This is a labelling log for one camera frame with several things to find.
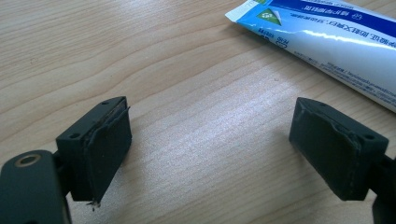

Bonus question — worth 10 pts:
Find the blue and white toothpaste tube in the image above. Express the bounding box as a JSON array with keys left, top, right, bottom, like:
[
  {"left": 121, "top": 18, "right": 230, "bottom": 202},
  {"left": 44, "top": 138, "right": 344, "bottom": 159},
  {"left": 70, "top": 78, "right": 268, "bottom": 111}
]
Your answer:
[{"left": 224, "top": 0, "right": 396, "bottom": 114}]

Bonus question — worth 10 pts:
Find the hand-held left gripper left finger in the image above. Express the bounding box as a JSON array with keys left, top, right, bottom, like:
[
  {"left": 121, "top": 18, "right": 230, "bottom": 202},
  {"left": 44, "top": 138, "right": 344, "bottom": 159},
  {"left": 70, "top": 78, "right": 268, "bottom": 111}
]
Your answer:
[{"left": 55, "top": 95, "right": 133, "bottom": 208}]

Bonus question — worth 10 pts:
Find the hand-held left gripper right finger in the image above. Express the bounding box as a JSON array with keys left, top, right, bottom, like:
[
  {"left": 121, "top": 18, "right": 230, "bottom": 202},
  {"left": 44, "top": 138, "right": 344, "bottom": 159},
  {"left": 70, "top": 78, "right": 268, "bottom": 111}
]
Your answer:
[{"left": 288, "top": 96, "right": 390, "bottom": 202}]

